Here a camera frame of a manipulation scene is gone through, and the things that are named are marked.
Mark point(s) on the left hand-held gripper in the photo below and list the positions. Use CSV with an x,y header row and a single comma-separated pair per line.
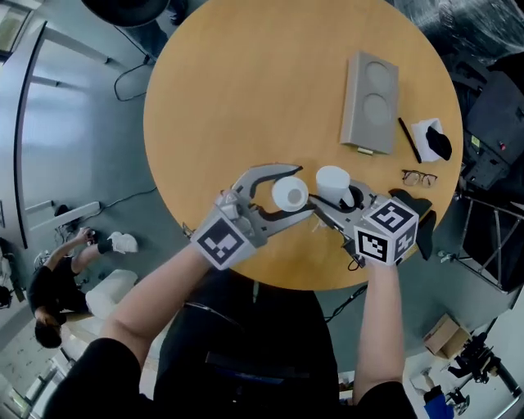
x,y
223,241

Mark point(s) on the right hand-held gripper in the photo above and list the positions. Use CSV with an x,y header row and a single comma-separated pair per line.
x,y
389,233

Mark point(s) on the person's left forearm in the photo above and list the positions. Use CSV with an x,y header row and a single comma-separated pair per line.
x,y
163,294

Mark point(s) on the person's right forearm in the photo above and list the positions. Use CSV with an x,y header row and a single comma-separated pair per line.
x,y
378,327

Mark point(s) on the thin-framed eyeglasses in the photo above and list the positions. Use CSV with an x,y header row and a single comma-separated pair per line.
x,y
411,178

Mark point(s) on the black shaped foam piece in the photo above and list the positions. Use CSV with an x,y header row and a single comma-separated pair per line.
x,y
425,241

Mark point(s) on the grey box with round recesses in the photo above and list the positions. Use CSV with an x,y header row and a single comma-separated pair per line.
x,y
368,122

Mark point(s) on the black pen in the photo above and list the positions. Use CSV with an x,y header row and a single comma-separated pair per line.
x,y
409,139

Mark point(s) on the small white box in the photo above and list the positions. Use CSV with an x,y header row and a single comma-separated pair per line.
x,y
419,139

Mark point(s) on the black crumpled cloth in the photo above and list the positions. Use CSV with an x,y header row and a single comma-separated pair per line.
x,y
440,143

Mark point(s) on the black folding stand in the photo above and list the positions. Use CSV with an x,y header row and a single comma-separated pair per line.
x,y
503,245

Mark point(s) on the brown cardboard box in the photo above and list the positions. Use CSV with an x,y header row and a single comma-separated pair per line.
x,y
444,335

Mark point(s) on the black case with red button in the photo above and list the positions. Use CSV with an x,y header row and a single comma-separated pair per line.
x,y
491,122

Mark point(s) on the black foam insert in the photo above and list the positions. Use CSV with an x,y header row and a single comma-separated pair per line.
x,y
466,73

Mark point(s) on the black tripod gear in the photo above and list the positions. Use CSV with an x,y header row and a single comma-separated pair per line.
x,y
475,360

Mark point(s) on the plastic-wrapped black bundle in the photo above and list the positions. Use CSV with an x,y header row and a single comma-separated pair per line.
x,y
471,28

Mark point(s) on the person's black-shirted torso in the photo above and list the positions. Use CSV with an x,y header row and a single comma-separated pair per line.
x,y
123,388

